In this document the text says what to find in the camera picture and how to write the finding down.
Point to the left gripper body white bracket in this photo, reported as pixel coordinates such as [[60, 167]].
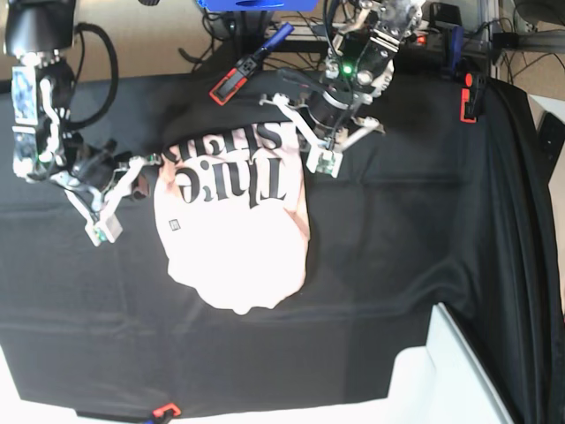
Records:
[[326, 124]]

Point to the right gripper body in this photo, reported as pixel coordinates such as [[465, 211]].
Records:
[[96, 180]]

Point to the light pink T-shirt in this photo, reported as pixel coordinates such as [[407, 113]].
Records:
[[231, 213]]

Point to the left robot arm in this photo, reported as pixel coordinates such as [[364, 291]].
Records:
[[359, 67]]

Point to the black table cloth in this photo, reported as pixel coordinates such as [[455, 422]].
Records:
[[431, 211]]

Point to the red clamp at right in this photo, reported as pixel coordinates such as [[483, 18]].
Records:
[[472, 93]]

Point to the blue plastic box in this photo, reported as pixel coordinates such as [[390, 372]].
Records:
[[258, 5]]

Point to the small red black clamp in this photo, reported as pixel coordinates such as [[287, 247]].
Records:
[[170, 410]]

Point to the blue handled bar clamp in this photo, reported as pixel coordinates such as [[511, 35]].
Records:
[[246, 66]]

